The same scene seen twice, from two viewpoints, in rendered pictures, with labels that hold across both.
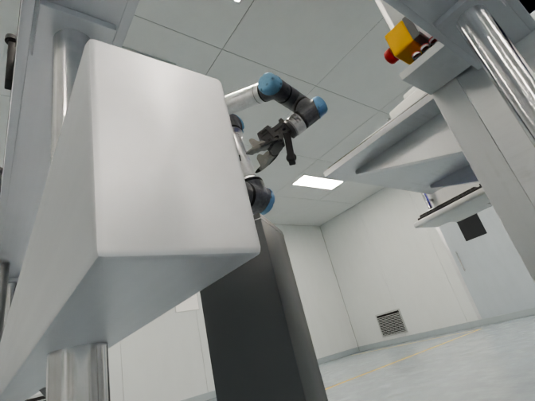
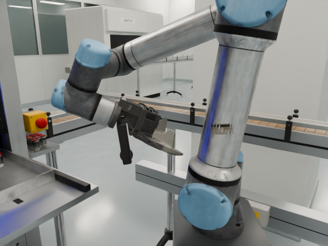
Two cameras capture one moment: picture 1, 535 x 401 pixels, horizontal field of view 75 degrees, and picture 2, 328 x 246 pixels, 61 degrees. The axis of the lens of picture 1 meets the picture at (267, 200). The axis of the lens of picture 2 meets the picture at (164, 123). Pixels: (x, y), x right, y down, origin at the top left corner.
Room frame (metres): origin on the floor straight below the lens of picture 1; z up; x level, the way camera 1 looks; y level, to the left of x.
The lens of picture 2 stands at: (1.80, -0.18, 1.29)
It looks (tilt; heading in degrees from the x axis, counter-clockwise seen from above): 16 degrees down; 167
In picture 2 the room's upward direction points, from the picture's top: straight up
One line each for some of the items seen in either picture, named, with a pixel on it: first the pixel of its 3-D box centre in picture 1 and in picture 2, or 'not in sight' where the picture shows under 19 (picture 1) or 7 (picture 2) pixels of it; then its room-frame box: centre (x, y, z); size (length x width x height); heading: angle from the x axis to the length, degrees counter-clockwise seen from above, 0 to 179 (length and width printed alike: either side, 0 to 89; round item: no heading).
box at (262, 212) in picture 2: not in sight; (255, 213); (0.77, 0.51, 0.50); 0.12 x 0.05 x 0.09; 42
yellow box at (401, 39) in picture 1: (408, 40); (34, 121); (0.67, -0.44, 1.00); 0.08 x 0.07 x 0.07; 42
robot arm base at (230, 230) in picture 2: not in sight; (217, 206); (1.16, 0.12, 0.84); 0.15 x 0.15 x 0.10
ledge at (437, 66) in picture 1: (443, 64); (35, 148); (0.63, -0.45, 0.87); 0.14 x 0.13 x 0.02; 42
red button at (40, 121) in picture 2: (392, 54); (41, 123); (0.71, -0.41, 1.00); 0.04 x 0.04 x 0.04; 42
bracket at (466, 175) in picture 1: (478, 179); not in sight; (1.27, -0.80, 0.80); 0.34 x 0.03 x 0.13; 42
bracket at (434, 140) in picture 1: (408, 161); not in sight; (0.93, -0.43, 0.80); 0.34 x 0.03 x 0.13; 42
